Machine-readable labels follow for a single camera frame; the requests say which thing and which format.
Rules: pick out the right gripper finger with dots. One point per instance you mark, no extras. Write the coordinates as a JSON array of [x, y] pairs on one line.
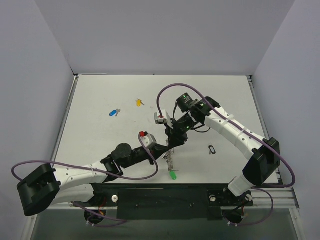
[[170, 137], [179, 139]]

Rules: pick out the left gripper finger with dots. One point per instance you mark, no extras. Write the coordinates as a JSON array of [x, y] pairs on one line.
[[159, 154], [160, 148]]

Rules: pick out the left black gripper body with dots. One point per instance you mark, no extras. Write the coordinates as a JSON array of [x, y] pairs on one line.
[[152, 155]]

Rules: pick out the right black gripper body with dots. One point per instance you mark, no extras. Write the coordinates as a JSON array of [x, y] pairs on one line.
[[173, 129]]

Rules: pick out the large metal keyring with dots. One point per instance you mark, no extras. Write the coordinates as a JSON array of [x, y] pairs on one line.
[[169, 160]]

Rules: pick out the black tag key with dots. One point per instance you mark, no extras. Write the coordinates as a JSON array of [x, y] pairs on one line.
[[212, 150]]

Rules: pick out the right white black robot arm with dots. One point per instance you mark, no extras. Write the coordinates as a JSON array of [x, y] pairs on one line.
[[261, 153]]

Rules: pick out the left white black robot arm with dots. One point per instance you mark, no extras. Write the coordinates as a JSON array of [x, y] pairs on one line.
[[38, 190]]

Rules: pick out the green key tag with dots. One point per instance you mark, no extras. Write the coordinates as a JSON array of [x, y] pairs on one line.
[[173, 175]]

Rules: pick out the yellow tag key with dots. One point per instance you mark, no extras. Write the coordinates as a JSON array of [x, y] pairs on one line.
[[139, 103]]

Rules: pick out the blue tag key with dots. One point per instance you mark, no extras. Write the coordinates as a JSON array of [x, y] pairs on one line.
[[115, 112]]

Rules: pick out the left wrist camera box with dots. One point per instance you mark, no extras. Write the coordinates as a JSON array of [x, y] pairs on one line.
[[147, 139]]

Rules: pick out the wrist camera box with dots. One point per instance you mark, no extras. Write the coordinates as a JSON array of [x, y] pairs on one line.
[[147, 139], [163, 118]]

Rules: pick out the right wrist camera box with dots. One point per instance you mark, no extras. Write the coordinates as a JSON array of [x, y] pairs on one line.
[[163, 118]]

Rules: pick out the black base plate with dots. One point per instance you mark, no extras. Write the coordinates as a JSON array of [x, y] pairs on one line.
[[166, 201]]

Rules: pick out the aluminium frame rail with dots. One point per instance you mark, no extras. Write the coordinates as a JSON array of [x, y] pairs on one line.
[[283, 198]]

